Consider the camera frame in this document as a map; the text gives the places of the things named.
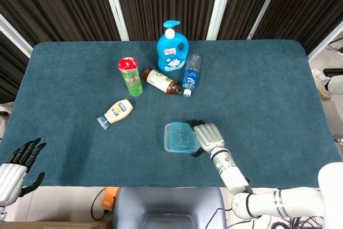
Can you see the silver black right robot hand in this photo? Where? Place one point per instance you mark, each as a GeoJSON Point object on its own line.
{"type": "Point", "coordinates": [210, 137]}

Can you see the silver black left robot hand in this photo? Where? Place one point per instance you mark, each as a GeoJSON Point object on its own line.
{"type": "Point", "coordinates": [10, 180]}

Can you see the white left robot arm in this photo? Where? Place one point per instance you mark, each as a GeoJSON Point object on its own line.
{"type": "Point", "coordinates": [2, 213]}

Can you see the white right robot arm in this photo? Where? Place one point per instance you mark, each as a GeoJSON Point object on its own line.
{"type": "Point", "coordinates": [233, 175]}

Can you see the clear plastic container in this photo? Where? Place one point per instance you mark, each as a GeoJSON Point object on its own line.
{"type": "Point", "coordinates": [166, 143]}

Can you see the green chips can red lid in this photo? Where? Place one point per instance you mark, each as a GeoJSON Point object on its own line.
{"type": "Point", "coordinates": [132, 81]}

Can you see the teal table cloth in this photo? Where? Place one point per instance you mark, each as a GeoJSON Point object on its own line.
{"type": "Point", "coordinates": [254, 105]}

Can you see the clear water bottle blue label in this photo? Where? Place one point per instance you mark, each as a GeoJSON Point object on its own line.
{"type": "Point", "coordinates": [190, 76]}

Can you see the brown tea bottle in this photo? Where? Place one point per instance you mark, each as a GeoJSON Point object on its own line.
{"type": "Point", "coordinates": [159, 80]}

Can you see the blue cartoon detergent bottle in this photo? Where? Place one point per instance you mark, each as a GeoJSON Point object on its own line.
{"type": "Point", "coordinates": [171, 54]}

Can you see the cream mayonnaise squeeze bottle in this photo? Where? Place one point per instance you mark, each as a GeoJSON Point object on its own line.
{"type": "Point", "coordinates": [119, 111]}

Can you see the orange box device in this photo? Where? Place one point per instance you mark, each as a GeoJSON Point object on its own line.
{"type": "Point", "coordinates": [110, 198]}

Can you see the dark slatted partition panel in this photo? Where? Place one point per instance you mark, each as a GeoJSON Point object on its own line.
{"type": "Point", "coordinates": [166, 1]}
{"type": "Point", "coordinates": [244, 3]}
{"type": "Point", "coordinates": [10, 65]}
{"type": "Point", "coordinates": [308, 6]}
{"type": "Point", "coordinates": [53, 6]}

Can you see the beige sneaker shoe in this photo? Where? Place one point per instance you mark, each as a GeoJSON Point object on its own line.
{"type": "Point", "coordinates": [320, 84]}

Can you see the grey trouser leg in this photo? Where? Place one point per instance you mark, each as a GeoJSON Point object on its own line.
{"type": "Point", "coordinates": [336, 85]}

